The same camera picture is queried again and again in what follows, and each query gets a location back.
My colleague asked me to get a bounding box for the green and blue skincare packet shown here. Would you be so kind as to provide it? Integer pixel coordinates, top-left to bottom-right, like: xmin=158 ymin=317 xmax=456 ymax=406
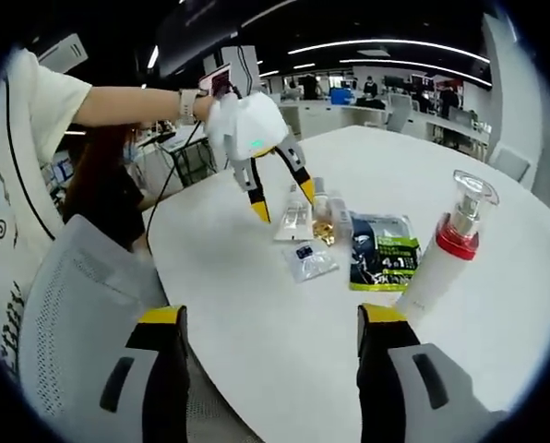
xmin=347 ymin=210 xmax=423 ymax=293

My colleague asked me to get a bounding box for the white-backed office chair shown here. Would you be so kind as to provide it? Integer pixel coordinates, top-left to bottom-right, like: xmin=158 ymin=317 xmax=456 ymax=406
xmin=488 ymin=144 xmax=533 ymax=185

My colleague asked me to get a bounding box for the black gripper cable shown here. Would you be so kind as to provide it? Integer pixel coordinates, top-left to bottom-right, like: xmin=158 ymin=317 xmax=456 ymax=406
xmin=144 ymin=118 xmax=207 ymax=259

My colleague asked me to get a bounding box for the white skincare tube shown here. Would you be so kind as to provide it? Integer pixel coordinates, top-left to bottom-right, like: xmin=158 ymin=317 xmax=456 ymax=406
xmin=273 ymin=183 xmax=314 ymax=244

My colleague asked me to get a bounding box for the small round-capped skincare bottle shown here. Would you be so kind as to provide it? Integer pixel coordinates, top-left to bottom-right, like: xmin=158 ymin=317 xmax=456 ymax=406
xmin=312 ymin=176 xmax=335 ymax=222

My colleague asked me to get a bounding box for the white mesh bag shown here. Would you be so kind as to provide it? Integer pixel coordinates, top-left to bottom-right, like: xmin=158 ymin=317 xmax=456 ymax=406
xmin=18 ymin=214 xmax=262 ymax=443

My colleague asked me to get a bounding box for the beige wristwatch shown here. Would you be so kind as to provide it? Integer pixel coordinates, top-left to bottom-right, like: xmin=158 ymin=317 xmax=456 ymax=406
xmin=177 ymin=89 xmax=199 ymax=125

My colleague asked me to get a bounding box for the row of white office desks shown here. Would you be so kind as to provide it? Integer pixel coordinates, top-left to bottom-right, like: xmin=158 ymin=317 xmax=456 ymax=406
xmin=279 ymin=102 xmax=493 ymax=151

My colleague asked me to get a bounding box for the gold foil skincare sachet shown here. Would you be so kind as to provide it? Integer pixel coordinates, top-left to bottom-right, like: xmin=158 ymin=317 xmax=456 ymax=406
xmin=311 ymin=220 xmax=340 ymax=246

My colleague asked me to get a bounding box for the small square-capped skincare bottle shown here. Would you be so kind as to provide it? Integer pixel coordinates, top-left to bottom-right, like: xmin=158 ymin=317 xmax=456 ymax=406
xmin=328 ymin=197 xmax=353 ymax=239

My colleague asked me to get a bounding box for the red-collared white skincare pump bottle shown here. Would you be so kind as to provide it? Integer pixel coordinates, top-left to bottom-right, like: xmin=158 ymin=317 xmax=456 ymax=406
xmin=392 ymin=169 xmax=501 ymax=327

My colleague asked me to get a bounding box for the clear plastic skincare sachet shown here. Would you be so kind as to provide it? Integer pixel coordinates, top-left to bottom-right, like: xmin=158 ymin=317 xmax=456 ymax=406
xmin=281 ymin=242 xmax=341 ymax=285

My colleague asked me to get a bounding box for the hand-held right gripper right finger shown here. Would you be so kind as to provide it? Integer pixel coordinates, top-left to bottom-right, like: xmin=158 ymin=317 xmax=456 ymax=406
xmin=356 ymin=302 xmax=508 ymax=443

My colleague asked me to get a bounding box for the computer monitor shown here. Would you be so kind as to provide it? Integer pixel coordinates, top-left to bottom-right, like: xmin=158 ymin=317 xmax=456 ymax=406
xmin=197 ymin=63 xmax=234 ymax=99

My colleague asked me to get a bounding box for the blue storage box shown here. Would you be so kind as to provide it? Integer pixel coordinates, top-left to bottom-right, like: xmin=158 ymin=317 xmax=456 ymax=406
xmin=329 ymin=87 xmax=358 ymax=107

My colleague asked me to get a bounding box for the ceiling air conditioner unit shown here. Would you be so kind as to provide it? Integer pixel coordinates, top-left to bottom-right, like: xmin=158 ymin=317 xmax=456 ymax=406
xmin=38 ymin=31 xmax=90 ymax=71

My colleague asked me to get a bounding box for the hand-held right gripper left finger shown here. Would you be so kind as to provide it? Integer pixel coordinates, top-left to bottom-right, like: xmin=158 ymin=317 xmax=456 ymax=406
xmin=83 ymin=304 xmax=193 ymax=443

